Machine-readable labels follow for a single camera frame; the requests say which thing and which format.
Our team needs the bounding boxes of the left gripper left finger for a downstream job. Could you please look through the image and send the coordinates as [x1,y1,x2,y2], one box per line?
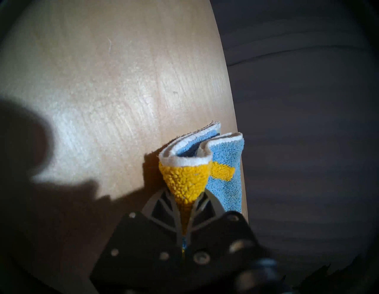
[90,187,184,294]

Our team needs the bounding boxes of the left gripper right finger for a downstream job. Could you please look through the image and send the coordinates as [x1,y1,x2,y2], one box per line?
[182,189,286,294]

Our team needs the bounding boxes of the sunflower print terry towel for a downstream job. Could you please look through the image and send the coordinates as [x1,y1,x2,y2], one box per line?
[158,122,245,237]

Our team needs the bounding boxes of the grey pleated curtain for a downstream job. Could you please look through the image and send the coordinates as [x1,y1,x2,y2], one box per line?
[210,0,379,294]

